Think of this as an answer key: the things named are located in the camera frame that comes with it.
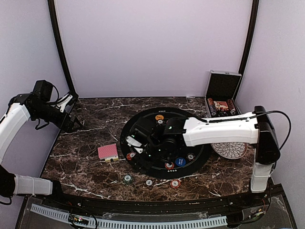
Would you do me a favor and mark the red yellow poker chip stack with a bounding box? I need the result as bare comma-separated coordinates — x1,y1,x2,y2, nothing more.
170,179,181,188

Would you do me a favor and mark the white slotted cable duct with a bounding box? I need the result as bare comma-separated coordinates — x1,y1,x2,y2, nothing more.
30,204,228,229

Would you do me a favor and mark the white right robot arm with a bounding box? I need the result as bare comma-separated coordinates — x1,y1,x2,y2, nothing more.
144,106,280,207

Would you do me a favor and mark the orange big blind button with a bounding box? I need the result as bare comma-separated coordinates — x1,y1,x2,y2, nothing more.
155,114,164,121

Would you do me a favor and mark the black corner frame post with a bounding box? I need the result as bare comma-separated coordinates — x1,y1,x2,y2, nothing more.
238,0,259,75

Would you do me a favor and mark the purple and orange chip roll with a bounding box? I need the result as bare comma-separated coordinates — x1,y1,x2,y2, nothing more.
207,98,217,116

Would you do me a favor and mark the blue backed card deck box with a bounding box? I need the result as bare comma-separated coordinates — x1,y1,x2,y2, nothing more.
104,156,119,163

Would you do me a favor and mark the boxed card deck in case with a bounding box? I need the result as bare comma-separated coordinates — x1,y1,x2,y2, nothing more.
214,101,229,112

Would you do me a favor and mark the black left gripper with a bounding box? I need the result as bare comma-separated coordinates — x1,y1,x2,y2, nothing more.
33,102,82,133

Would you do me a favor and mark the round black poker mat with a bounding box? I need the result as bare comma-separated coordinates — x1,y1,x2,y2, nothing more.
120,107,212,179

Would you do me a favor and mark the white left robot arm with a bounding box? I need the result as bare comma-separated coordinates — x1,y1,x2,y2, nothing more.
0,92,82,208

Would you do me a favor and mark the red backed card deck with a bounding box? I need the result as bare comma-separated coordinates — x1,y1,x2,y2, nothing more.
97,144,118,159

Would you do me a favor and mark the black left frame post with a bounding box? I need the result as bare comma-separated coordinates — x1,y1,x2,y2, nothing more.
47,0,79,104

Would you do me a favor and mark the aluminium poker case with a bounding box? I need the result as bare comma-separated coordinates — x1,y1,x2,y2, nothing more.
205,70,242,117

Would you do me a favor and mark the green poker chip stack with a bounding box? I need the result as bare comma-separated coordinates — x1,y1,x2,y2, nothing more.
123,174,133,184

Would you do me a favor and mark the brown chip roll in case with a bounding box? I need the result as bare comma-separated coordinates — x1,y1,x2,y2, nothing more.
226,99,237,115

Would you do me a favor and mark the patterned ceramic plate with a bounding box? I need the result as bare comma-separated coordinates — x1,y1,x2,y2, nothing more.
211,142,247,159

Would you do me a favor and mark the black red poker chip stack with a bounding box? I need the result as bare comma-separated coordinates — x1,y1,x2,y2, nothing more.
145,179,154,188

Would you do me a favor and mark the blue small blind button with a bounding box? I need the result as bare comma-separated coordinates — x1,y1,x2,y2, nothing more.
175,157,186,167

